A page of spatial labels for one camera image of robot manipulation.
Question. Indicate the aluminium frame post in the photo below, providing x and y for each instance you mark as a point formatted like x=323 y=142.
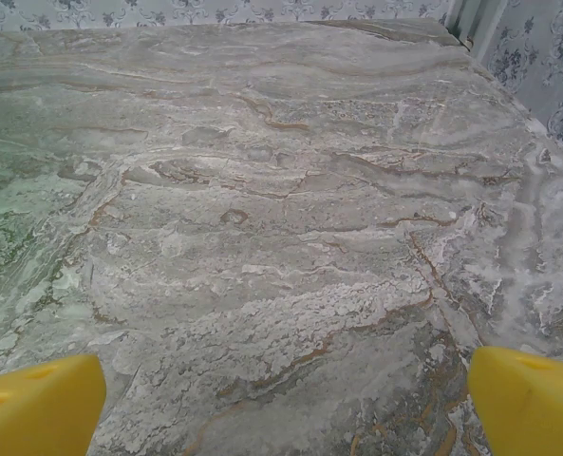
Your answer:
x=459 y=19

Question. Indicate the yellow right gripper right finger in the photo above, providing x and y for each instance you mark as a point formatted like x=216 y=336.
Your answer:
x=532 y=408

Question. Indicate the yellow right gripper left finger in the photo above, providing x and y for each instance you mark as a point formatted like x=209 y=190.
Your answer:
x=34 y=413

